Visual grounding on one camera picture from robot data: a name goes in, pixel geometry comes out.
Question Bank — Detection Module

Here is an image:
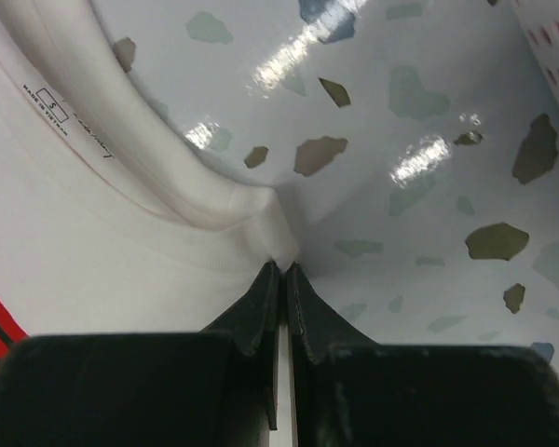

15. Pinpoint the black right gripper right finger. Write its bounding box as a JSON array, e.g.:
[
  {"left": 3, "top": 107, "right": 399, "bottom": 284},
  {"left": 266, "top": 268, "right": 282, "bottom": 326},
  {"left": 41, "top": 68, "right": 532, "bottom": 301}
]
[{"left": 284, "top": 263, "right": 378, "bottom": 446}]

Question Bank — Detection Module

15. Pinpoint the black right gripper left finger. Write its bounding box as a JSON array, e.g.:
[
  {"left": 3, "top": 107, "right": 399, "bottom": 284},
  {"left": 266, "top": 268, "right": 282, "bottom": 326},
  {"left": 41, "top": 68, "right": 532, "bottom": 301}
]
[{"left": 203, "top": 262, "right": 280, "bottom": 446}]

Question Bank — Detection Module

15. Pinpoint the white t shirt red print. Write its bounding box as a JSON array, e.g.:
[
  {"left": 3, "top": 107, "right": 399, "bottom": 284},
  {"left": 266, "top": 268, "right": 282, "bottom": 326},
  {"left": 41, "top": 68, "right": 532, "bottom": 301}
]
[{"left": 0, "top": 1, "right": 298, "bottom": 360}]

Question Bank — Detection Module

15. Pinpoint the white plastic laundry basket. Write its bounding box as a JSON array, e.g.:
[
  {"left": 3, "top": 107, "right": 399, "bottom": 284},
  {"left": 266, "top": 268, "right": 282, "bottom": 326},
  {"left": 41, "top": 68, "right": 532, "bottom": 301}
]
[{"left": 511, "top": 0, "right": 559, "bottom": 141}]

